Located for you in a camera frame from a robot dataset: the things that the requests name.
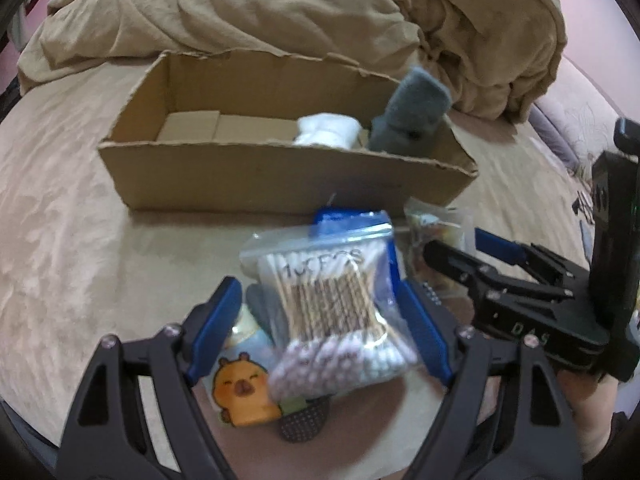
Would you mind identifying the bag of cotton swabs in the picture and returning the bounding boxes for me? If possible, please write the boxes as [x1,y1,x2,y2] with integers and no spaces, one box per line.
[240,222,420,401]

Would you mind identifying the crumpled beige duvet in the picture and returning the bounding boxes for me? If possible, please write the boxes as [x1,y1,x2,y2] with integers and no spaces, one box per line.
[17,0,567,122]

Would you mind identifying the beige bed sheet mattress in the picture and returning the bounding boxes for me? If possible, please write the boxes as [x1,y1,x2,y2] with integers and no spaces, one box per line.
[0,56,601,476]

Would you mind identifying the fuzzy grey-blue socks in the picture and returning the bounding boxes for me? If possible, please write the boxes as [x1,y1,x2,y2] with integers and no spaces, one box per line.
[368,66,452,157]

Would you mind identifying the capybara tissue pack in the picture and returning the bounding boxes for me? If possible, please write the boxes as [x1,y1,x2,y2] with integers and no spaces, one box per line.
[203,304,303,427]

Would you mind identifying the floral pink pillow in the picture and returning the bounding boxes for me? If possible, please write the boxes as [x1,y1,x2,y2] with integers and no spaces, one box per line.
[532,58,620,180]

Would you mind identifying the person's right hand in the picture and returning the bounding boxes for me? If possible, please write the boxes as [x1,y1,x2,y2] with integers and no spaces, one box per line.
[556,370,618,463]

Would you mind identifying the open brown cardboard box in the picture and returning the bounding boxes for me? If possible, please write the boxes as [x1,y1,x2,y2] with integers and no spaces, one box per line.
[99,50,478,216]

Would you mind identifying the white socks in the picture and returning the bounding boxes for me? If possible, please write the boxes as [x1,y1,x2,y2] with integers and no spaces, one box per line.
[293,113,361,150]

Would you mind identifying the clear zip bag with trinkets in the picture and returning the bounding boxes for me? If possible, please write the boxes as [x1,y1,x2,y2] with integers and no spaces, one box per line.
[404,197,475,299]

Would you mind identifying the grey-purple pillow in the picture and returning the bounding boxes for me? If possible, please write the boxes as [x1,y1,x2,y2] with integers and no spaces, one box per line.
[528,105,579,174]

